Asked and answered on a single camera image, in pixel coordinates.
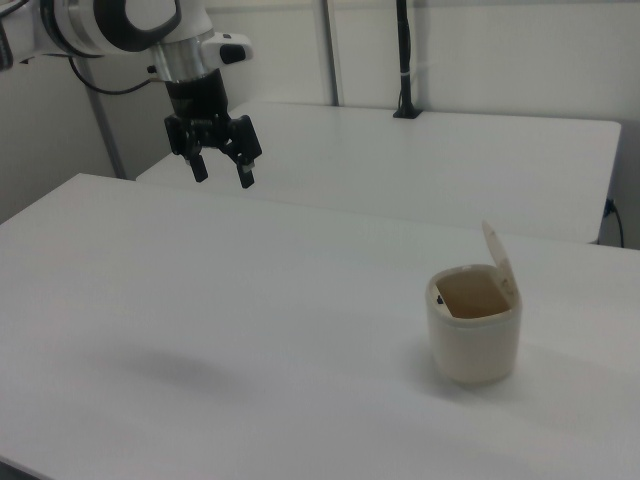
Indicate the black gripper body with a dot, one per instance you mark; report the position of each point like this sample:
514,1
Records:
197,97

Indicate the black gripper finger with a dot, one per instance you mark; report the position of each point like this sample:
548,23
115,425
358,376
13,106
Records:
198,167
246,150

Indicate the cream trash bin lid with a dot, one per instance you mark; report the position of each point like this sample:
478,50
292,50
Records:
500,255

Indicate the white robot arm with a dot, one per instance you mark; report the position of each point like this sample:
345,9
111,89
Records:
90,25

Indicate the black clamped pole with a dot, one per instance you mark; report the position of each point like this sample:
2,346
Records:
406,50

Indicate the white ceramic cup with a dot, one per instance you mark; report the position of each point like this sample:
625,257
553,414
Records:
470,350

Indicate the grey partition post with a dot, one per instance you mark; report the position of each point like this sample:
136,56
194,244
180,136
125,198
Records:
107,135
333,50

